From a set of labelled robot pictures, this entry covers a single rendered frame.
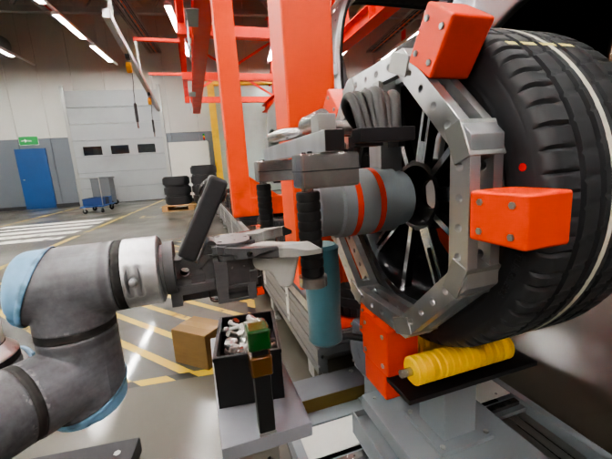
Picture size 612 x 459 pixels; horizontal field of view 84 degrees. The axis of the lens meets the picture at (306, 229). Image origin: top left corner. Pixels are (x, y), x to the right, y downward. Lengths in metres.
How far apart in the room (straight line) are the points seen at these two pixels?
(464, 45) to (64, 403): 0.70
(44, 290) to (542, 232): 0.58
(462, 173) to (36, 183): 15.06
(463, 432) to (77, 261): 0.94
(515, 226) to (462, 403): 0.63
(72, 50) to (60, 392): 14.89
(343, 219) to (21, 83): 15.22
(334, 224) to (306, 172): 0.20
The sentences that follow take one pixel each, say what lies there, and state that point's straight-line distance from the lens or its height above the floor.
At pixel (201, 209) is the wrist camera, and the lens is 0.45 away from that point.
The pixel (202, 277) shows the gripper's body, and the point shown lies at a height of 0.79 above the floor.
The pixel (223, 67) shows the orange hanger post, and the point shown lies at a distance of 3.10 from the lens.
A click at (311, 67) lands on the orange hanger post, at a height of 1.22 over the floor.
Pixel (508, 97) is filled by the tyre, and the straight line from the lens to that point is 0.60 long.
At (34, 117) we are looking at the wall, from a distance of 15.39.
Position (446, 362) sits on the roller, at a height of 0.53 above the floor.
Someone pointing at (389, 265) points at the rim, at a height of 0.65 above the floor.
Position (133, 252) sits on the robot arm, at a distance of 0.47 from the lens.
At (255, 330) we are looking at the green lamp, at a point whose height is 0.66.
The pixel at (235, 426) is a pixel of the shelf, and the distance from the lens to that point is 0.77.
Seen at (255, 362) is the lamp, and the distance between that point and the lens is 0.64.
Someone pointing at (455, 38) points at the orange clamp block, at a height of 1.10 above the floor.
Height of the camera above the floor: 0.93
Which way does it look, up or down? 11 degrees down
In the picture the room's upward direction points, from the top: 4 degrees counter-clockwise
